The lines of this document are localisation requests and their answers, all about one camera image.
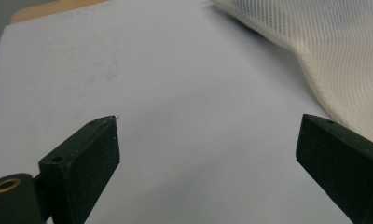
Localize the cream mesh laundry bag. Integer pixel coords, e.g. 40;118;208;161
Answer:
211;0;373;147

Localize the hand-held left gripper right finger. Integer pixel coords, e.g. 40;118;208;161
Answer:
296;113;373;224

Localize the wooden table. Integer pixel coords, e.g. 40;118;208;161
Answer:
10;0;109;24

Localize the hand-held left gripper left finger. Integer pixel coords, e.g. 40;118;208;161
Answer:
38;115;121;224

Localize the white table mat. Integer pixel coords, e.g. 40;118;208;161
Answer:
0;0;356;224

